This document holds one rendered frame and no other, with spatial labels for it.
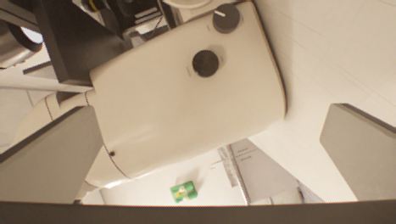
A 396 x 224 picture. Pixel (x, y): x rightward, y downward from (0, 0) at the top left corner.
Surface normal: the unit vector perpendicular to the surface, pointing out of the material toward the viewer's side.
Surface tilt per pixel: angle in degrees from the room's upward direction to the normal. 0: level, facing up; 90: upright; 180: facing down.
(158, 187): 90
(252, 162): 90
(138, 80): 90
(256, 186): 90
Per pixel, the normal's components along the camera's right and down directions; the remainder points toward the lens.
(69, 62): 0.94, -0.35
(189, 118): 0.04, 0.18
